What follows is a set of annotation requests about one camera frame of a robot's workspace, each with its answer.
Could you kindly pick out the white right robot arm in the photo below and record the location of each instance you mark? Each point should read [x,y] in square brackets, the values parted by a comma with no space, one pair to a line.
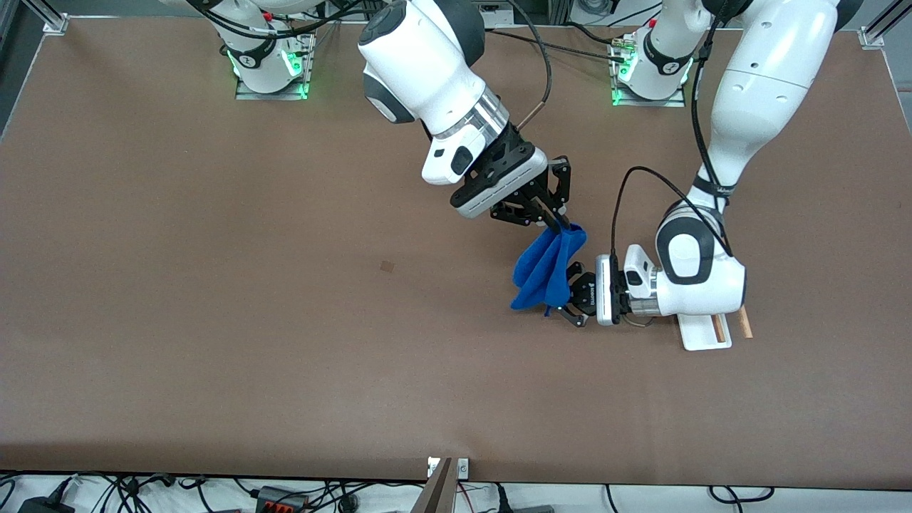
[427,64]

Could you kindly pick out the white rack with wooden rods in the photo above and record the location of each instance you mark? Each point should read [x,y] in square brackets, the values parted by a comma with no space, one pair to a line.
[702,335]

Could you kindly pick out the black box with orange buttons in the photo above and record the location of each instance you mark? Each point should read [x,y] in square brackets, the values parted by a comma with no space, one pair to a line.
[281,499]

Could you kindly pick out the blue microfiber towel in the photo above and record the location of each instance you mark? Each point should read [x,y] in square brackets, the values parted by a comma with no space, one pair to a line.
[545,274]

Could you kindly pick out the aluminium table corner bracket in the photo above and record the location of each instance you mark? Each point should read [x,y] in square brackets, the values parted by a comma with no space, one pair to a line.
[53,25]
[871,37]

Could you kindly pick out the white metal mount bracket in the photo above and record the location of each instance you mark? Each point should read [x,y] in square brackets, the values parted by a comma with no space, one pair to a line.
[463,468]

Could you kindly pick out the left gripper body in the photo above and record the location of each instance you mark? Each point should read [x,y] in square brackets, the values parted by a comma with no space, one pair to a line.
[586,293]

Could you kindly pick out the brown camera mount post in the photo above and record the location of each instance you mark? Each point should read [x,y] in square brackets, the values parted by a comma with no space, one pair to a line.
[436,495]

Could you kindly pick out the black power adapter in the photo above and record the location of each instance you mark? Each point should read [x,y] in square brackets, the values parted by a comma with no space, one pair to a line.
[43,506]

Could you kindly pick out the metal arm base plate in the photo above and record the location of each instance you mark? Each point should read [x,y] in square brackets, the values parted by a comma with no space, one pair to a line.
[271,95]
[648,102]

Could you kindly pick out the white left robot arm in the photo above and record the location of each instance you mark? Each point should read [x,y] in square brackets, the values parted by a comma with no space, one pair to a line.
[762,92]

